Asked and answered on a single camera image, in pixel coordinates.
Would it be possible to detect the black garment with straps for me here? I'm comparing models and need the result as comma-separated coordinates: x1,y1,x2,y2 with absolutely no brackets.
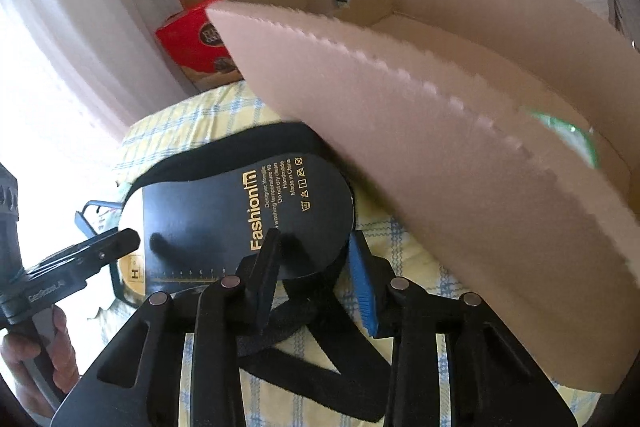
112,122,397,424

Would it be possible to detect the red gift box with window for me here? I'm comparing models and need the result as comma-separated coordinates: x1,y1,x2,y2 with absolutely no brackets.
154,9,247,91

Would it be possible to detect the person's left hand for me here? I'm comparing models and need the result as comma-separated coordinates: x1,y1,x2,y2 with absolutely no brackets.
0,306,80,409

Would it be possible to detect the white curtain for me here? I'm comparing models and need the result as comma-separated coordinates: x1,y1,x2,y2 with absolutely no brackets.
0,0,187,192

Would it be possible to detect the black printed cardboard insert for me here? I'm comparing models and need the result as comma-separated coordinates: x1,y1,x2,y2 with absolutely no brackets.
117,150,355,297

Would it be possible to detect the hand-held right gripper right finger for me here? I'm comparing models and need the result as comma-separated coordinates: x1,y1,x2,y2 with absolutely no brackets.
348,231,578,427

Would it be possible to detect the blue clothes hanger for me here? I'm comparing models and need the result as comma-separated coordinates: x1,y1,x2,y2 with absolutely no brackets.
74,199,126,240

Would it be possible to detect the green white plastic packet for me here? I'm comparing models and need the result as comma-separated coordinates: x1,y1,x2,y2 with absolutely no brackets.
522,107,599,168

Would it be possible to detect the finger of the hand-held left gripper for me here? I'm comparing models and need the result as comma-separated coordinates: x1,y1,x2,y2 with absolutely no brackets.
24,228,142,297

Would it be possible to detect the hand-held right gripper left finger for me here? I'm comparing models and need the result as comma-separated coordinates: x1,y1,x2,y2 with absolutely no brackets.
50,228,283,427

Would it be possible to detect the yellow plaid bedsheet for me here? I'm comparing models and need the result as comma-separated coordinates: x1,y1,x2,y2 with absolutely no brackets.
95,79,621,427

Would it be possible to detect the large brown cardboard box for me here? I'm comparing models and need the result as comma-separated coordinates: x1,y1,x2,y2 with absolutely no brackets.
205,0,640,395

